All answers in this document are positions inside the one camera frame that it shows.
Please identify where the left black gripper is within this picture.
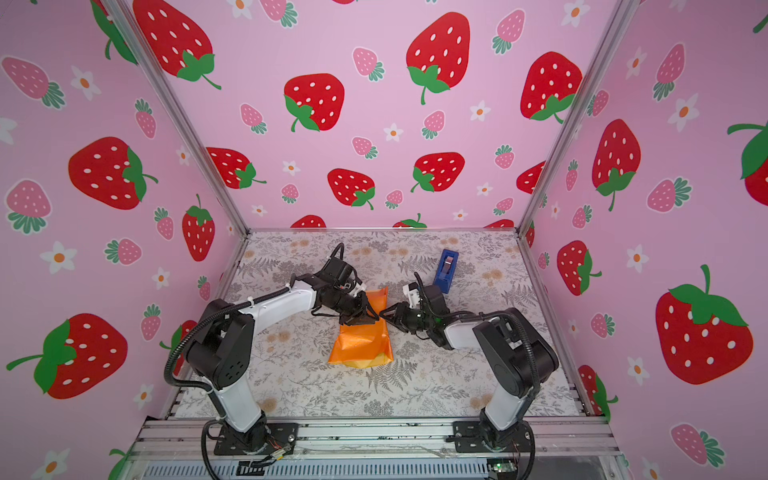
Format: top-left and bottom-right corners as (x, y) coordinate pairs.
(331, 290), (381, 324)

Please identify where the orange yellow wrapping paper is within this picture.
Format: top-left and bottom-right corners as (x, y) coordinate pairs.
(328, 287), (394, 369)

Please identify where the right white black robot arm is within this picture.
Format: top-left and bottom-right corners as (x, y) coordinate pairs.
(380, 301), (560, 451)

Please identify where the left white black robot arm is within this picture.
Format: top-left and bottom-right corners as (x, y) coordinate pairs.
(169, 281), (379, 452)

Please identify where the blue tape dispenser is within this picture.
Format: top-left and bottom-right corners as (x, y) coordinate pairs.
(433, 249), (459, 294)

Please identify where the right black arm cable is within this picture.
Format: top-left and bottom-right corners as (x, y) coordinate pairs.
(410, 271), (544, 400)

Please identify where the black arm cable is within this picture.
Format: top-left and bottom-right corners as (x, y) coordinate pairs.
(410, 271), (544, 400)
(163, 242), (346, 480)

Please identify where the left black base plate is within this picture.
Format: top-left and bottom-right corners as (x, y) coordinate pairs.
(214, 422), (299, 457)

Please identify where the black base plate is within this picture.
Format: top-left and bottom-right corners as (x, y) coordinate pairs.
(446, 420), (535, 453)
(214, 422), (299, 457)

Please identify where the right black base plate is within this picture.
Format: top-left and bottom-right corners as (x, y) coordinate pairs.
(446, 420), (535, 453)

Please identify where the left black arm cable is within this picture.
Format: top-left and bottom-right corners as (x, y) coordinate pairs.
(163, 242), (346, 480)

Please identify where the aluminium front frame rail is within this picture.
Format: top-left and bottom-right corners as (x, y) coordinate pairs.
(111, 417), (633, 479)

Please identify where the right aluminium corner post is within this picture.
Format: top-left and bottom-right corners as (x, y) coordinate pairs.
(516, 0), (640, 239)

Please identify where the aluminium corner post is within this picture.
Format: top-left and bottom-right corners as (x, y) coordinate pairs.
(104, 1), (249, 237)
(516, 0), (640, 239)

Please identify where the left aluminium corner post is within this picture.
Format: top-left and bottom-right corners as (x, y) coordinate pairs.
(104, 1), (249, 237)

